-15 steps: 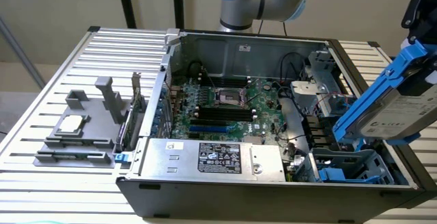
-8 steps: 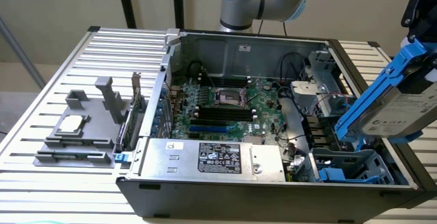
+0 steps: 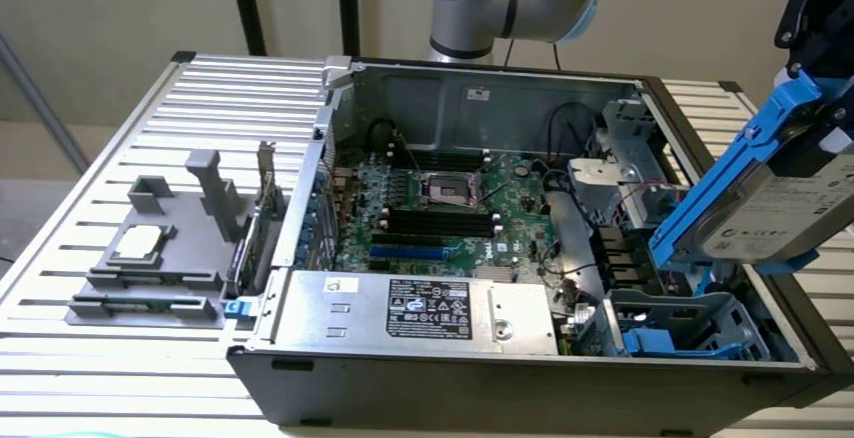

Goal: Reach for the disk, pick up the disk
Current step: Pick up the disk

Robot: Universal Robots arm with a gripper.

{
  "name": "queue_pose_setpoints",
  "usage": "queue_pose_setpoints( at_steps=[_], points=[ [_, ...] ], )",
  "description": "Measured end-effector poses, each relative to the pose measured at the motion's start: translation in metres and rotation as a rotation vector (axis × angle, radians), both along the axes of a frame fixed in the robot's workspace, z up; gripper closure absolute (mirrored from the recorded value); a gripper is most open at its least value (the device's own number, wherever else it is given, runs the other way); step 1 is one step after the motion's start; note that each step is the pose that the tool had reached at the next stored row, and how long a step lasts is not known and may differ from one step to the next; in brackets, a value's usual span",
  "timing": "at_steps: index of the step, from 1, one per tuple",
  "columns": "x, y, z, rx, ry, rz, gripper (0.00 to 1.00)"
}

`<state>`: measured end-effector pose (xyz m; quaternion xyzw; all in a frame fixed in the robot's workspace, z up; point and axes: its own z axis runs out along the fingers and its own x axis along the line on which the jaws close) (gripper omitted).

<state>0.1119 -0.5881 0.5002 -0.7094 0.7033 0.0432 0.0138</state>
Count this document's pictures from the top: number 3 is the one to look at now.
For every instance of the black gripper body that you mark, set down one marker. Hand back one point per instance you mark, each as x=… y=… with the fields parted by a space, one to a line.
x=827 y=18

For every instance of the hard disk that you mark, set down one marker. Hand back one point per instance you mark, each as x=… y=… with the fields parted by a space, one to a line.
x=767 y=208

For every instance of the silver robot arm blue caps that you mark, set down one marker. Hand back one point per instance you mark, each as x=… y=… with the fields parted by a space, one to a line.
x=514 y=3

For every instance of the grey metal disk bay cage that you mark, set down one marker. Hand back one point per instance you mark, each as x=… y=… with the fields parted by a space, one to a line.
x=630 y=148

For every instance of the grey disk bay with holes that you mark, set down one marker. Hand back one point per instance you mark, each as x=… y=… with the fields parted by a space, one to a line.
x=707 y=318

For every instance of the blue empty disk carrier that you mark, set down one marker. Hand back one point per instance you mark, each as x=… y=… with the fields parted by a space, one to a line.
x=656 y=345

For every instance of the black table corner cap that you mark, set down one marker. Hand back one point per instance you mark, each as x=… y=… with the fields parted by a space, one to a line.
x=731 y=86
x=183 y=56

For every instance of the silver drive box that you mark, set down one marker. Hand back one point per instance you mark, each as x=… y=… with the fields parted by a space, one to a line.
x=594 y=183

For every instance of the small case sticker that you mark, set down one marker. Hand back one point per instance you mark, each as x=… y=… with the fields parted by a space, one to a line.
x=476 y=94

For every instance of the silver metal cross bar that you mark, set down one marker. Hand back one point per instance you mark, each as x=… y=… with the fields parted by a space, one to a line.
x=574 y=233

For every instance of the green motherboard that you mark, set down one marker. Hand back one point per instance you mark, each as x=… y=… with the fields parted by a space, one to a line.
x=527 y=238

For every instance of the black RAM slot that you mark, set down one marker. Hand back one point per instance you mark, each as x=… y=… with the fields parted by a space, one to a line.
x=440 y=219
x=446 y=156
x=440 y=226
x=447 y=162
x=440 y=233
x=446 y=151
x=440 y=212
x=448 y=167

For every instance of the CPU socket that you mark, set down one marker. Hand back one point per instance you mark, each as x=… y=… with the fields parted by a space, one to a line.
x=448 y=188

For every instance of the silver chipset heatsink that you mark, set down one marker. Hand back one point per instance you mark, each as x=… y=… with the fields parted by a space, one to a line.
x=498 y=272

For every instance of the black stand pole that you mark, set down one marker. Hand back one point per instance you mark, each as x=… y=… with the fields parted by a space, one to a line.
x=348 y=8
x=248 y=8

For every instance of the black long expansion slot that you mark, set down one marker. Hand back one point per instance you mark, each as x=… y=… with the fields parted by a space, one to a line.
x=407 y=241

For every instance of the blue expansion slot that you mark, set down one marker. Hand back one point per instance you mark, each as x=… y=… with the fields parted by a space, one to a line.
x=407 y=252

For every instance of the black short expansion slot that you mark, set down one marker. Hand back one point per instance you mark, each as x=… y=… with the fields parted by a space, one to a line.
x=398 y=265

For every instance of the black open PC case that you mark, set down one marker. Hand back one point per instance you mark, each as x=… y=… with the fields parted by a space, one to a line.
x=507 y=388

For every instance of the silver power supply unit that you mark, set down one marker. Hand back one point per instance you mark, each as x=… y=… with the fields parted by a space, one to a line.
x=374 y=308

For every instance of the graphics card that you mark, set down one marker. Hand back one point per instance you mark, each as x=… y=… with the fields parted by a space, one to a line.
x=263 y=218

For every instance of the grey parts rack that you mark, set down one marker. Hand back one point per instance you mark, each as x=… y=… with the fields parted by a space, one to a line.
x=200 y=238

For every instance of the blue case latch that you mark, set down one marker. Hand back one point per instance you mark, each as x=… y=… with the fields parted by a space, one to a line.
x=239 y=308

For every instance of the CPU chip silver lid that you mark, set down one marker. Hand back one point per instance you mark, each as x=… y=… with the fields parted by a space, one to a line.
x=140 y=242

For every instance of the grey metal frame post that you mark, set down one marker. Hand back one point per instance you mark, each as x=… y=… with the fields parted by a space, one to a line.
x=40 y=108

